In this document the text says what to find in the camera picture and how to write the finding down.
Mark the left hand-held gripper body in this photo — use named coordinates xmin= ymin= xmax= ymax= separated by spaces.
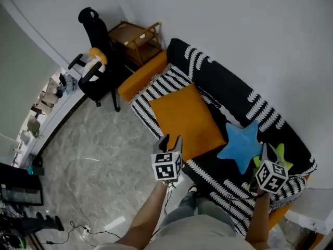
xmin=151 ymin=151 xmax=186 ymax=189

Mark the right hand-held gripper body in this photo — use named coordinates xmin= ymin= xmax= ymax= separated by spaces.
xmin=253 ymin=160 xmax=289 ymax=195

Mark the green star pillow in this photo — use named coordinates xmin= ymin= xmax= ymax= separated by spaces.
xmin=248 ymin=142 xmax=294 ymax=191

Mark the blue star pillow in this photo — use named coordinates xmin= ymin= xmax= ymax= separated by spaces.
xmin=216 ymin=120 xmax=263 ymax=175

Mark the orange square cushion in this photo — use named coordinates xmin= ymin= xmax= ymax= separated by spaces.
xmin=148 ymin=82 xmax=227 ymax=163

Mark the person's left forearm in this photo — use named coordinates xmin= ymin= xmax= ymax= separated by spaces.
xmin=114 ymin=182 xmax=170 ymax=250

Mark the person's right forearm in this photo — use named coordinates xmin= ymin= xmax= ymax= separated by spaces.
xmin=245 ymin=191 xmax=271 ymax=250

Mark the white box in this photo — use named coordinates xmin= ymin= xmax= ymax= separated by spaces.
xmin=19 ymin=130 xmax=31 ymax=144

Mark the person's left leg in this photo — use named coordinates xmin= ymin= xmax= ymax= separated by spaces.
xmin=160 ymin=191 xmax=202 ymax=229

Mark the person's leg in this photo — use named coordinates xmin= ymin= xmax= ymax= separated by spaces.
xmin=160 ymin=191 xmax=202 ymax=229
xmin=195 ymin=196 xmax=236 ymax=235

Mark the person's right leg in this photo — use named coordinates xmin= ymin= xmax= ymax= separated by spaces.
xmin=195 ymin=196 xmax=236 ymax=235

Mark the orange sofa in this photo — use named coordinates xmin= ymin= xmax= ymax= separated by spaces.
xmin=117 ymin=49 xmax=310 ymax=231

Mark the person's grey shirt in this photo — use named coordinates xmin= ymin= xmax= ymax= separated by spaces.
xmin=93 ymin=214 xmax=261 ymax=250

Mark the black white striped sofa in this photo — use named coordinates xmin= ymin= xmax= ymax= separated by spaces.
xmin=129 ymin=37 xmax=318 ymax=237

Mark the grey cloth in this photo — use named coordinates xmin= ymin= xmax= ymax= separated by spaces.
xmin=62 ymin=73 xmax=78 ymax=95

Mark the fried egg shaped plush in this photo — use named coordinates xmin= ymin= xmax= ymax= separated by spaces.
xmin=82 ymin=47 xmax=108 ymax=82

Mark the wooden side shelf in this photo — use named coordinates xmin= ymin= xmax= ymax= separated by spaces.
xmin=108 ymin=20 xmax=162 ymax=67

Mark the beige bag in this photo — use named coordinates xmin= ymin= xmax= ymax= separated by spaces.
xmin=39 ymin=78 xmax=62 ymax=106

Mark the grey-green bag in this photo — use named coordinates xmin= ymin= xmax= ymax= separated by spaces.
xmin=27 ymin=115 xmax=42 ymax=138

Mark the black office chair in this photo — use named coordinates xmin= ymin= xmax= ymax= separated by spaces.
xmin=67 ymin=6 xmax=125 ymax=113

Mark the black table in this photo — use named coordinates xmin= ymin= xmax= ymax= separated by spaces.
xmin=0 ymin=162 xmax=44 ymax=207

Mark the grey-green roller blind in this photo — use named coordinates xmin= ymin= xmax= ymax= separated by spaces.
xmin=0 ymin=4 xmax=60 ymax=140

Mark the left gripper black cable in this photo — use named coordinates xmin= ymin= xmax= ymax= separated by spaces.
xmin=162 ymin=181 xmax=175 ymax=216

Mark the black power strip cable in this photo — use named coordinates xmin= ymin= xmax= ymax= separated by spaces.
xmin=46 ymin=220 xmax=122 ymax=244

